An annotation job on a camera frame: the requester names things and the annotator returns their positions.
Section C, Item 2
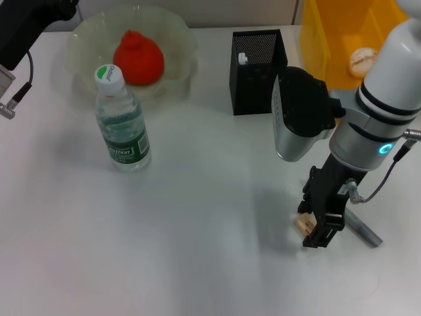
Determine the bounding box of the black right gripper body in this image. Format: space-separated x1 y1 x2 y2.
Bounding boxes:
301 153 366 225

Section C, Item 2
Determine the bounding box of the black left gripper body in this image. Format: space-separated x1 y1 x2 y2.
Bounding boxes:
0 0 80 71

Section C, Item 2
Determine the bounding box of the beige eraser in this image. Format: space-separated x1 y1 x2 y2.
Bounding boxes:
293 213 318 236

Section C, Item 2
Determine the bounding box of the white paper ball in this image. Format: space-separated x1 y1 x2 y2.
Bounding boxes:
349 47 379 79

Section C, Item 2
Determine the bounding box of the clear green-label water bottle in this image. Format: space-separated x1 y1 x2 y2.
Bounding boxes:
94 64 153 174

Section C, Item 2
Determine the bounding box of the grey pen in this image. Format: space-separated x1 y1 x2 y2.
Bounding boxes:
344 209 384 248

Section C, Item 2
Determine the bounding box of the black mesh pen holder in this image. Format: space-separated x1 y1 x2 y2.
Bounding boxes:
229 29 289 116

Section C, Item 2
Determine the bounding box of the pale green glass fruit plate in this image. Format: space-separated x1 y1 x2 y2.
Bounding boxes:
64 5 198 108

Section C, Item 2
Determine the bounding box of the yellow plastic bin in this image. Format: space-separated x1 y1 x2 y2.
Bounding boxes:
298 0 410 92

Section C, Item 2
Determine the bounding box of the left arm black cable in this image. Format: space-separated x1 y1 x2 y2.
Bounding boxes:
0 49 36 121

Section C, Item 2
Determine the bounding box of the right wrist camera housing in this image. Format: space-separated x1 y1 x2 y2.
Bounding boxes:
270 65 347 163

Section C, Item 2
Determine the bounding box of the thin wall cable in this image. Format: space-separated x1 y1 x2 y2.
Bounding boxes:
290 0 301 26

